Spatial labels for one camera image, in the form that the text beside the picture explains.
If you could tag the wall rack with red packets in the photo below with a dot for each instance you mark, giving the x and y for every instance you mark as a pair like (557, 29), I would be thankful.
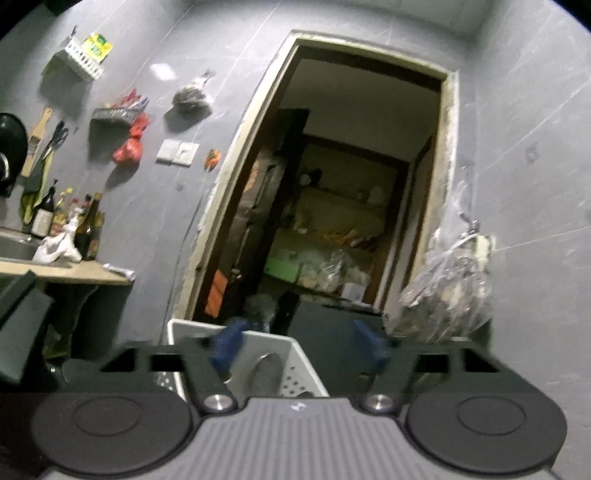
(120, 113)

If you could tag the grey cabinet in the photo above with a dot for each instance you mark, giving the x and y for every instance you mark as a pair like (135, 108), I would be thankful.
(323, 323)

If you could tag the clear plastic bag with contents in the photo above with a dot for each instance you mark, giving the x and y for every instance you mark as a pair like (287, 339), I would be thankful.
(438, 295)

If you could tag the clear food bags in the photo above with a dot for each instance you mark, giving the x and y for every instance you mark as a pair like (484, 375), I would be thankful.
(332, 277)

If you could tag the brown door sunflower print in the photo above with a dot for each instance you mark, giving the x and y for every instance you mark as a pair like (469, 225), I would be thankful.
(258, 207)

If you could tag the orange bag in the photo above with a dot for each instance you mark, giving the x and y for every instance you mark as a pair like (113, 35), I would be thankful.
(216, 295)

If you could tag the dark plastic bag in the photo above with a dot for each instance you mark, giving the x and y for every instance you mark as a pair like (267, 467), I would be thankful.
(258, 309)

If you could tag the white cloth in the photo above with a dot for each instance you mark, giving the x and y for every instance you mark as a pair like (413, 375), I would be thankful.
(55, 249)

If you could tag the metal sink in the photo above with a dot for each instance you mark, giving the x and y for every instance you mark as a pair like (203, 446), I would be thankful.
(14, 247)

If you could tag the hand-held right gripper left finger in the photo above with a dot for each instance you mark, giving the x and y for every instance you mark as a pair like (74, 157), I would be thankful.
(228, 346)

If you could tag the green cloth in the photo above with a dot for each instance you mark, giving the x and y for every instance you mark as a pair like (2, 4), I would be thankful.
(32, 194)

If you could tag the white wall rack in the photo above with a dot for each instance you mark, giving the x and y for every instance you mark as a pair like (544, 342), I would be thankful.
(78, 60)

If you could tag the black scissors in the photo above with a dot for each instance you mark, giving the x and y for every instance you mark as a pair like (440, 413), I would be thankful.
(55, 138)

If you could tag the black wok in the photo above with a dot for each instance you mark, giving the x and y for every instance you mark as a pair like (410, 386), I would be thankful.
(11, 147)

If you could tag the metal spoon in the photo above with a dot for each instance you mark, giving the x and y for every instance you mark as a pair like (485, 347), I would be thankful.
(267, 374)

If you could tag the wooden brush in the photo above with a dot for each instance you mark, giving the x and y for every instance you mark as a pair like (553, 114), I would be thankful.
(37, 138)

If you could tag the white wall switch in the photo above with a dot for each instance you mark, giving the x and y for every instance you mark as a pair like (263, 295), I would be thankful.
(178, 152)

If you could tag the green box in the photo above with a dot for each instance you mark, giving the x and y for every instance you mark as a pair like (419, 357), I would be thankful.
(281, 267)

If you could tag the wooden shelf unit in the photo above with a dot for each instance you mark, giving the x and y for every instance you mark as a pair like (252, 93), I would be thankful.
(323, 194)

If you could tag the white tube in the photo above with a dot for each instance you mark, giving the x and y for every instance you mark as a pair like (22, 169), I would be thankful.
(119, 271)

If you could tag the wooden counter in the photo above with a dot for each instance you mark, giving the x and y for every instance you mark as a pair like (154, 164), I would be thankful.
(69, 272)

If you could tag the red plastic bag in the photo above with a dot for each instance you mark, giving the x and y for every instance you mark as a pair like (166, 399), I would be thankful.
(131, 147)

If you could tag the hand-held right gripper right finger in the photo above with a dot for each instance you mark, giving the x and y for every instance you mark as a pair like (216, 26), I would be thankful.
(369, 344)

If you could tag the small grey plastic bag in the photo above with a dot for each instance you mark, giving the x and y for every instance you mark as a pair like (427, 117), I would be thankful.
(191, 97)

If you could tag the door frame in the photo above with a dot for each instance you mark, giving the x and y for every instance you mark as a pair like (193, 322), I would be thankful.
(450, 161)

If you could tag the row of condiment bottles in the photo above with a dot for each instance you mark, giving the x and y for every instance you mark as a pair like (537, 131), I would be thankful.
(44, 217)

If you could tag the grey perforated plastic basket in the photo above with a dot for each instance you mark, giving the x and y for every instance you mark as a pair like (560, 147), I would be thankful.
(300, 364)

